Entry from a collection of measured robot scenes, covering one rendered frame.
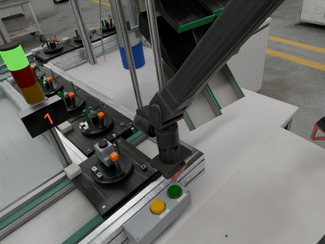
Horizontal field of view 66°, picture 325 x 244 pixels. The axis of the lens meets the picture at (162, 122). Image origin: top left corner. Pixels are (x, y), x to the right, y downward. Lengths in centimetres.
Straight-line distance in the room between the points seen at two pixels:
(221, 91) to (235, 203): 44
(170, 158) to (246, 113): 68
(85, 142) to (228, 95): 60
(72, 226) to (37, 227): 11
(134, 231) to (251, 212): 37
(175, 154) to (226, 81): 55
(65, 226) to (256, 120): 87
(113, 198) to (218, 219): 33
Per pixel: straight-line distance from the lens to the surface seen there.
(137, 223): 75
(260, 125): 118
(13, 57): 72
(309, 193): 97
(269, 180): 97
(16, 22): 616
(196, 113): 96
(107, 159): 80
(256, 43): 240
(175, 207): 77
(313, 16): 493
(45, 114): 78
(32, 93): 75
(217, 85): 107
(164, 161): 65
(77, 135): 108
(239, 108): 127
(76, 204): 91
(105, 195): 82
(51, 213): 93
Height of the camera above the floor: 160
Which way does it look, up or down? 38 degrees down
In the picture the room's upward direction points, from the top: 9 degrees counter-clockwise
